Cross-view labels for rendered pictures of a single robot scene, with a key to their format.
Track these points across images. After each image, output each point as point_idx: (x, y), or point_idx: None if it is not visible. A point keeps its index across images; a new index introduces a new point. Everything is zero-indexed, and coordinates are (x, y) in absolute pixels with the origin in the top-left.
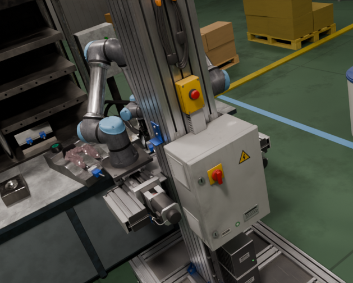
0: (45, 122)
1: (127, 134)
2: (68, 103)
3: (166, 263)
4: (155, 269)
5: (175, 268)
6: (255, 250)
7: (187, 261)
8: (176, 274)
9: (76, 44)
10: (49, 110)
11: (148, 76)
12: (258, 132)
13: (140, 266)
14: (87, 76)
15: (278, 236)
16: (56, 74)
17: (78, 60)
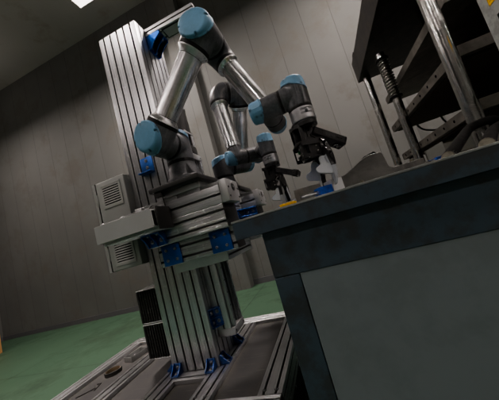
0: (440, 142)
1: (214, 171)
2: (457, 117)
3: (267, 329)
4: (272, 323)
5: (255, 333)
6: (176, 393)
7: (250, 341)
8: (245, 329)
9: (429, 15)
10: (443, 126)
11: None
12: (109, 223)
13: (284, 313)
14: (450, 69)
15: None
16: (439, 71)
17: (435, 44)
